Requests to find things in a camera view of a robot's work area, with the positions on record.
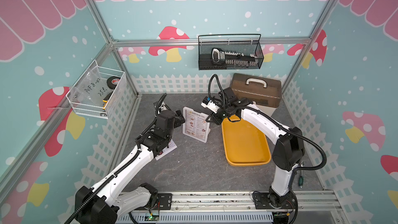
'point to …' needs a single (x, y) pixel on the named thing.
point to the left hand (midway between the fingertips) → (174, 116)
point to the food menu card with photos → (196, 125)
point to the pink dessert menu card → (171, 146)
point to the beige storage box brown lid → (266, 92)
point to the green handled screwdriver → (300, 180)
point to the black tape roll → (112, 81)
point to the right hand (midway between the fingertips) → (208, 118)
